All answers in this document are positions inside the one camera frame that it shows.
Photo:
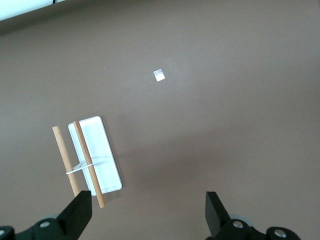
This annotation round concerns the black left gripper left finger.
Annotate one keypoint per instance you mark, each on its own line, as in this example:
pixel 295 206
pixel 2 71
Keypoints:
pixel 77 212

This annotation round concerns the round wooden stick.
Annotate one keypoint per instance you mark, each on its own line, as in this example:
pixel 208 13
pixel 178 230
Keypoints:
pixel 86 155
pixel 64 155

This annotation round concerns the small square tape patch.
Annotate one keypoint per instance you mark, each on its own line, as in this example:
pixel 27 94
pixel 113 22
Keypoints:
pixel 159 76

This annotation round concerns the white rectangular tray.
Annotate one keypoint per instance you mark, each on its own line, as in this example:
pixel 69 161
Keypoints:
pixel 102 150

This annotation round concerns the white band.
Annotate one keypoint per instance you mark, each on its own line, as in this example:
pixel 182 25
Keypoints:
pixel 80 168

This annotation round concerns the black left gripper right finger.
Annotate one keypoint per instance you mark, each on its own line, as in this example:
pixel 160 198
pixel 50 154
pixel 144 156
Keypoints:
pixel 216 217

